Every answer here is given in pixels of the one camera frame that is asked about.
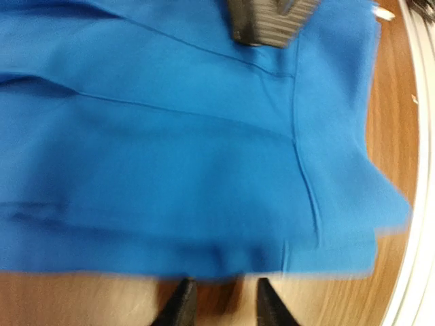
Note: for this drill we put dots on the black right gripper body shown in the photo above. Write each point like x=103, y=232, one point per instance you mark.
x=272, y=23

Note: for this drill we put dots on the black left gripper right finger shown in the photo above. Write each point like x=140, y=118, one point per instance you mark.
x=270, y=309

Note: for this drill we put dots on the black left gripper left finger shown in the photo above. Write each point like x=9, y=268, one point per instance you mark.
x=180, y=308

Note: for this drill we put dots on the blue pleated skirt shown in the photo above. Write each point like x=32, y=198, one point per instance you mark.
x=138, y=138

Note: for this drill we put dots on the aluminium front rail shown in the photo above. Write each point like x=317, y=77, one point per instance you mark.
x=412, y=301

